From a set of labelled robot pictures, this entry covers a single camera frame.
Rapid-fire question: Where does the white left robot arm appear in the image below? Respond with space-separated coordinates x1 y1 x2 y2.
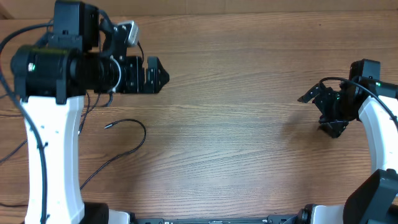
1 1 170 224

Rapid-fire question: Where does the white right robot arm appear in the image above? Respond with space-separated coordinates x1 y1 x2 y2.
287 59 397 224

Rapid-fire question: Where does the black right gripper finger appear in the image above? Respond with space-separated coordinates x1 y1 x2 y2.
318 121 349 138
297 83 320 103

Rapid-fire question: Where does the black cable bundle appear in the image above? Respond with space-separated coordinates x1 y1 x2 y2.
79 118 147 190

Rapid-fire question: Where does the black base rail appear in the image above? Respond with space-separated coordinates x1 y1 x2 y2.
130 203 355 224

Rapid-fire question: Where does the thin black usb cable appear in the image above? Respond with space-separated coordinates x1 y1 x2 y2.
0 91 102 166

